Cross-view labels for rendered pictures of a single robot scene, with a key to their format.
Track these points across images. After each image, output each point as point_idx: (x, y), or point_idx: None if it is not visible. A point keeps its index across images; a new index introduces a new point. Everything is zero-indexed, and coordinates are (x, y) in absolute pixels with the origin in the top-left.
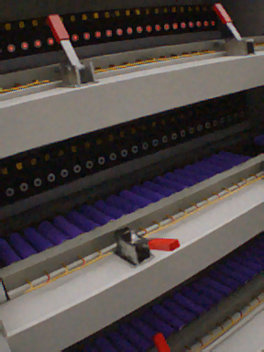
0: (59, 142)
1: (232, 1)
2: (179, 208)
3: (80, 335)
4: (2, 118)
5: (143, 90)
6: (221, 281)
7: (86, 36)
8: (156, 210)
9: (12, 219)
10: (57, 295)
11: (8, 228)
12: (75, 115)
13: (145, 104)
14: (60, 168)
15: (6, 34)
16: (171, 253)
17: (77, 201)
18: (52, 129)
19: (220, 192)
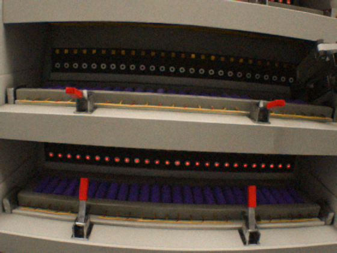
0: None
1: None
2: (147, 102)
3: (26, 136)
4: (37, 0)
5: (133, 3)
6: (194, 196)
7: None
8: (126, 93)
9: (68, 81)
10: (29, 108)
11: (62, 84)
12: (79, 8)
13: (132, 14)
14: (111, 62)
15: None
16: (101, 115)
17: (109, 84)
18: (63, 13)
19: (195, 108)
